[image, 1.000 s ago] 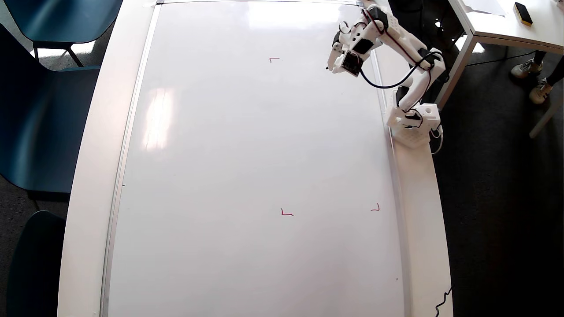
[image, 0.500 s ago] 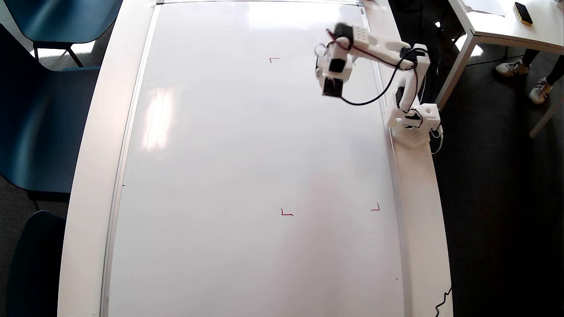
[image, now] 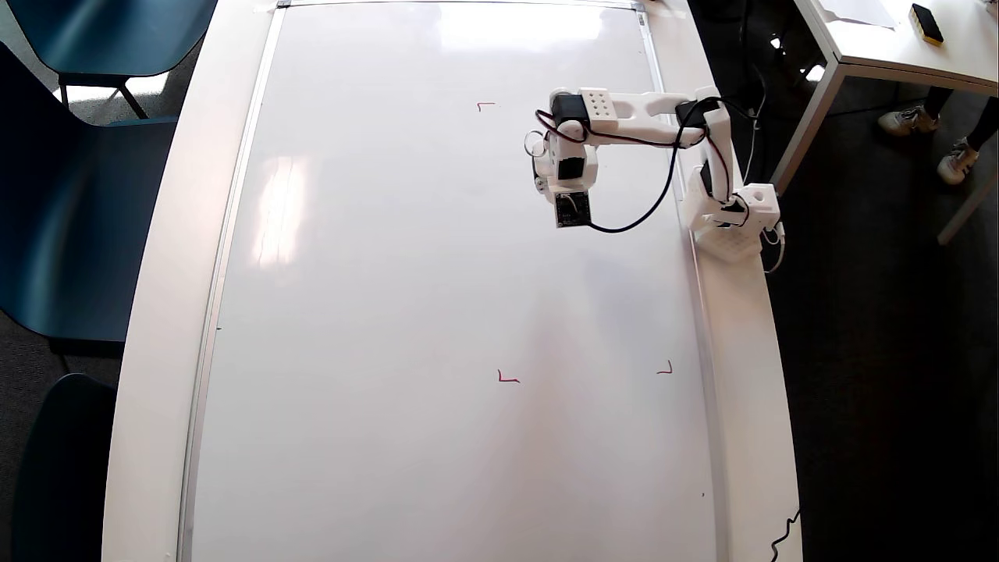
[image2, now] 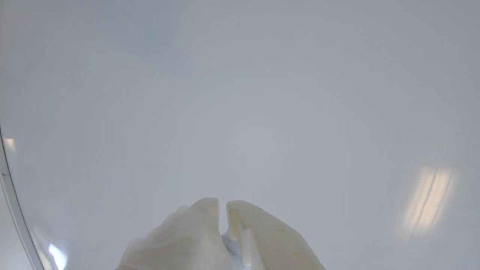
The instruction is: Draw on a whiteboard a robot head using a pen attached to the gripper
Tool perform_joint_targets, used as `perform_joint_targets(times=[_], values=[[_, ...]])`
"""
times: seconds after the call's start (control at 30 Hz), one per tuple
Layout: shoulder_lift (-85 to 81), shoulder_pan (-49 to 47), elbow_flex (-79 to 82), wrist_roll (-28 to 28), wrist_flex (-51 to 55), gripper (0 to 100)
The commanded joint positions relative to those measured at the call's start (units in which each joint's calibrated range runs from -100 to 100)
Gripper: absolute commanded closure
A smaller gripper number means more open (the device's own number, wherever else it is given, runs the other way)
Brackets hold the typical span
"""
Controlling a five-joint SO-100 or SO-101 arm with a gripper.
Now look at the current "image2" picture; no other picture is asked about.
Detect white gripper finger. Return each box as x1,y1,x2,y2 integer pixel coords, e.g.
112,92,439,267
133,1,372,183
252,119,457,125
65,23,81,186
226,200,326,270
115,197,241,270

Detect white blue marker pen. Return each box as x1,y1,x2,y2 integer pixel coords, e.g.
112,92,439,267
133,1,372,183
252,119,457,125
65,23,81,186
221,231,245,270

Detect large white whiteboard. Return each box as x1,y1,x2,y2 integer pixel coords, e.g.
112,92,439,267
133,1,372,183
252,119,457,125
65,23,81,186
0,0,480,270

